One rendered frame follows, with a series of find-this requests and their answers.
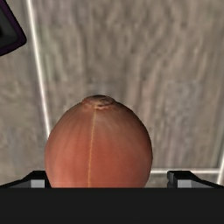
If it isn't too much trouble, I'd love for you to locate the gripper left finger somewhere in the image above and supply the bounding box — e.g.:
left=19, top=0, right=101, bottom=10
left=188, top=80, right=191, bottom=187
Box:
left=0, top=171, right=53, bottom=189

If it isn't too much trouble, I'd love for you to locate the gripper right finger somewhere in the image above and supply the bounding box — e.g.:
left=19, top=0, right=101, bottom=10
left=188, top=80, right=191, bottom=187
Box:
left=166, top=171, right=224, bottom=189

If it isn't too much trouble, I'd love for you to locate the brown onion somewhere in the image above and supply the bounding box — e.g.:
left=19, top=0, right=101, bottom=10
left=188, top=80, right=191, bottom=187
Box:
left=44, top=94, right=154, bottom=189

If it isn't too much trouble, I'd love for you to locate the dark purple-edged box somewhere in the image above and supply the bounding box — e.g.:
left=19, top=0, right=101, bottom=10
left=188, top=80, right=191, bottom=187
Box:
left=0, top=0, right=28, bottom=57

